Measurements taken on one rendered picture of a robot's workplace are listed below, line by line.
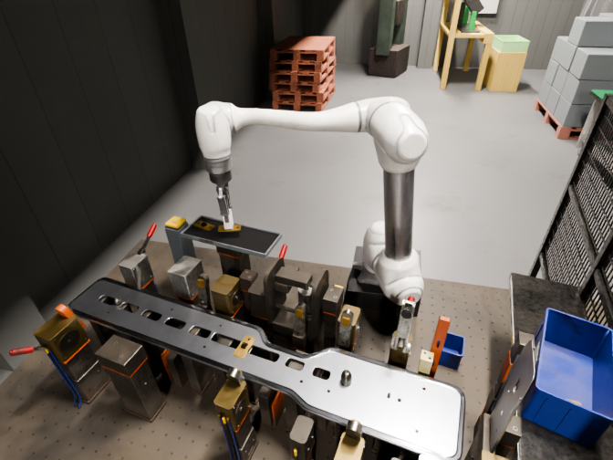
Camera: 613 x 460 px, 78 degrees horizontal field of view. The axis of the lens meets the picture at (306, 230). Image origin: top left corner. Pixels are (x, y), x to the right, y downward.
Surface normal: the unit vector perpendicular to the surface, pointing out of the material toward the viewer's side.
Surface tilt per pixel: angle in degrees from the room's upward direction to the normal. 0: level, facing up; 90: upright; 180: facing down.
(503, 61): 90
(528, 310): 0
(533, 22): 90
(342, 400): 0
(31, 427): 0
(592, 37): 90
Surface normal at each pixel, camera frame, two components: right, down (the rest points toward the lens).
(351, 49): -0.23, 0.57
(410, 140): 0.18, 0.50
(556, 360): -0.02, -0.82
